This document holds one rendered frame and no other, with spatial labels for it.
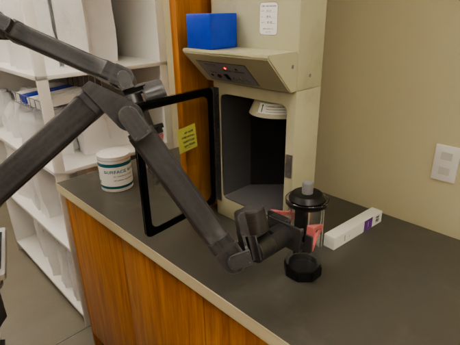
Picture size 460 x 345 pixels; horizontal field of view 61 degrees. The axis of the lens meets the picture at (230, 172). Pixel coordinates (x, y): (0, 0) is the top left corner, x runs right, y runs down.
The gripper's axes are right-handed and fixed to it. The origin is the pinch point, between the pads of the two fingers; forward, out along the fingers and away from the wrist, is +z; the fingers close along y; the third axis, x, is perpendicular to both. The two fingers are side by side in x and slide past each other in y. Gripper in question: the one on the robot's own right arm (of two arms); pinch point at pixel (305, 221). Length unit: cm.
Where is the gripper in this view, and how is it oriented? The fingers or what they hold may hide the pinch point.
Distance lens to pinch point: 104.8
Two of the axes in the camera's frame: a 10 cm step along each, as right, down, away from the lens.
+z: 7.2, -2.8, 6.4
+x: 0.1, 9.2, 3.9
